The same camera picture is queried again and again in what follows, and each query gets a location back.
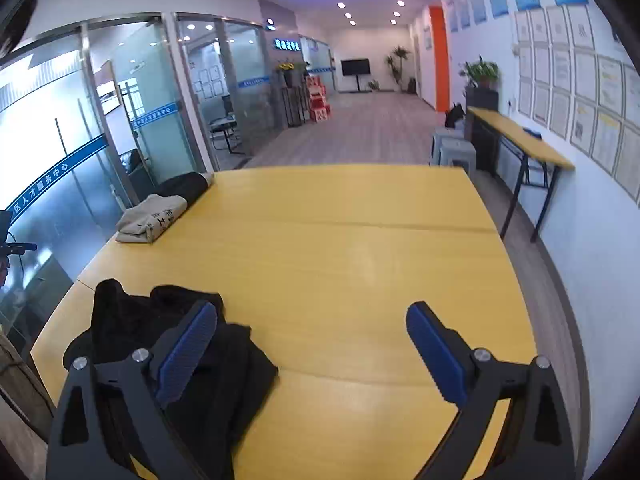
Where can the lit blue sign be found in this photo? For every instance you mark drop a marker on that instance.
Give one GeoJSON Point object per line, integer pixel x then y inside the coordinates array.
{"type": "Point", "coordinates": [286, 44]}

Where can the black cabinet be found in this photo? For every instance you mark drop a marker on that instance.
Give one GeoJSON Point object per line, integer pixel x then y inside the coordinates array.
{"type": "Point", "coordinates": [482, 105]}

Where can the small potted plant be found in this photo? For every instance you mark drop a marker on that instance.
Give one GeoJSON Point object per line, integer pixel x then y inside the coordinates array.
{"type": "Point", "coordinates": [373, 85]}

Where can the black office chair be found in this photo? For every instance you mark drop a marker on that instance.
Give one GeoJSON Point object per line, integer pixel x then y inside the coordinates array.
{"type": "Point", "coordinates": [225, 130]}

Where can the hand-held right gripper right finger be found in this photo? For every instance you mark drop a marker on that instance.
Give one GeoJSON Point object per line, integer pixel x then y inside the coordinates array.
{"type": "Point", "coordinates": [435, 355]}

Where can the tall potted plant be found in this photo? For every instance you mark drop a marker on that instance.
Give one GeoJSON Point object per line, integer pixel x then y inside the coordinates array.
{"type": "Point", "coordinates": [398, 62]}

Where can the small blue object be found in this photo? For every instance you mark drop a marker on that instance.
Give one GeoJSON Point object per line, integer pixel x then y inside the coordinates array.
{"type": "Point", "coordinates": [532, 133]}

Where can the long wooden side table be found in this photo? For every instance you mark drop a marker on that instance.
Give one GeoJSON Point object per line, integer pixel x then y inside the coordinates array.
{"type": "Point", "coordinates": [520, 137]}

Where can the folded beige shirt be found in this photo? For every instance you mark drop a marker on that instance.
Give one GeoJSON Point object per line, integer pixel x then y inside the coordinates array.
{"type": "Point", "coordinates": [145, 220]}

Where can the black plant stand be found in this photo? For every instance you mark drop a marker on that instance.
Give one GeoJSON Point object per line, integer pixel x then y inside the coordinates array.
{"type": "Point", "coordinates": [295, 107]}

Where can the folded black clothing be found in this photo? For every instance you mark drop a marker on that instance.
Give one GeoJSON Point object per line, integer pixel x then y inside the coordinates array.
{"type": "Point", "coordinates": [187, 187]}

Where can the black garment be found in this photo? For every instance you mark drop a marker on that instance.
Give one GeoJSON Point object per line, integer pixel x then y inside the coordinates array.
{"type": "Point", "coordinates": [240, 360]}

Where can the group of ceiling lights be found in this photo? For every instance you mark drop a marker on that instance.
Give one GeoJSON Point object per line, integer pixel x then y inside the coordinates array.
{"type": "Point", "coordinates": [341, 5]}

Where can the black television screen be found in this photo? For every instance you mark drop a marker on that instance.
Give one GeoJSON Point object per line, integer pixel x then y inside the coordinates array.
{"type": "Point", "coordinates": [355, 67]}

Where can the wall of framed certificates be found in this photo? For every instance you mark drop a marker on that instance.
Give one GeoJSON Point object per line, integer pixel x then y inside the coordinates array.
{"type": "Point", "coordinates": [585, 85]}

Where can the grey plastic stool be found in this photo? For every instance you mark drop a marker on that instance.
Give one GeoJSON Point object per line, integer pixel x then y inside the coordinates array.
{"type": "Point", "coordinates": [447, 134]}
{"type": "Point", "coordinates": [457, 152]}

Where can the green potted plant on cabinet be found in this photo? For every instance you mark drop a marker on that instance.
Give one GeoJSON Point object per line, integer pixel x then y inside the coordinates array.
{"type": "Point", "coordinates": [480, 74]}

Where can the yellow flowers in pot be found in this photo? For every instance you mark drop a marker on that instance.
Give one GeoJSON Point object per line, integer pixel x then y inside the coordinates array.
{"type": "Point", "coordinates": [290, 71]}

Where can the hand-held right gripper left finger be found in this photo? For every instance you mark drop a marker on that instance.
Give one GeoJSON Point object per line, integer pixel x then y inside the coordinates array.
{"type": "Point", "coordinates": [187, 355]}

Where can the black bag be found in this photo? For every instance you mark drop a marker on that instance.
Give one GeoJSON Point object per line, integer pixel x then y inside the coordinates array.
{"type": "Point", "coordinates": [455, 116]}

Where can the stack of red crates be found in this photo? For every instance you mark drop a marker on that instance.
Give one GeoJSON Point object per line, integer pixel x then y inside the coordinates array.
{"type": "Point", "coordinates": [318, 100]}

